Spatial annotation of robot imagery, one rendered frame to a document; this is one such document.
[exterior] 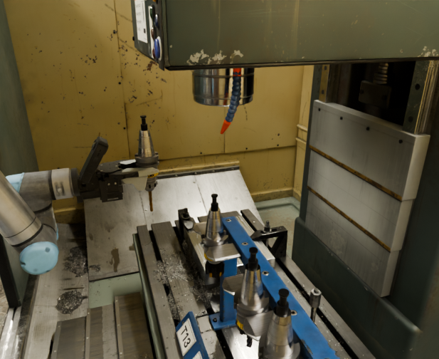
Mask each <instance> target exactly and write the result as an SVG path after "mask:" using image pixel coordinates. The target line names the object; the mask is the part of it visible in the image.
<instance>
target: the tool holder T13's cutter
mask: <svg viewBox="0 0 439 359"><path fill-rule="evenodd" d="M205 272H206V274H209V277H212V278H216V275H219V274H220V276H222V275H223V274H224V262H223V261H221V262H220V263H218V264H211V263H209V262H208V260H207V261H206V263H205Z"/></svg>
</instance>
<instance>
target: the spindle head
mask: <svg viewBox="0 0 439 359"><path fill-rule="evenodd" d="M130 1H131V10H132V25H133V34H134V36H133V37H132V40H133V41H134V47H135V48H136V49H137V50H138V51H139V52H140V53H142V54H144V55H145V56H147V57H148V58H150V59H152V60H153V61H154V59H153V58H152V47H151V36H150V25H149V6H151V4H154V8H155V3H154V1H153V0H146V1H145V0H144V2H145V13H146V23H147V42H148V43H146V42H143V41H140V40H139V39H138V35H137V18H136V9H135V0H130ZM161 10H162V34H163V47H164V67H165V68H166V69H167V70H168V71H190V70H208V69H226V68H260V67H278V66H313V65H332V64H350V63H384V62H402V61H437V60H439V0H161Z"/></svg>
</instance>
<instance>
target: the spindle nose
mask: <svg viewBox="0 0 439 359"><path fill-rule="evenodd" d="M191 71H192V93H193V94H194V101H195V102H196V103H198V104H202V105H210V106H221V107H226V106H229V105H230V101H231V96H232V94H231V92H232V86H233V85H232V82H233V79H232V77H233V69H232V68H226V69H208V70H191ZM254 72H255V68H242V71H241V75H242V76H241V96H240V100H239V102H240V105H245V104H248V103H250V102H251V101H252V100H253V94H254V82H255V74H254Z"/></svg>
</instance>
